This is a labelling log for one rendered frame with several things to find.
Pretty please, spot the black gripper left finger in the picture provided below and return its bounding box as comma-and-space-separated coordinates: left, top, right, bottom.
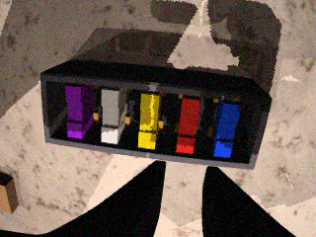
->
0, 161, 167, 237

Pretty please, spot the black fuse block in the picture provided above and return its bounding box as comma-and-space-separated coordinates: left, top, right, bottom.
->
39, 59, 273, 170

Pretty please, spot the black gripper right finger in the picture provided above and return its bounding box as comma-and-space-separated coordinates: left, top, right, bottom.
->
201, 166, 296, 237

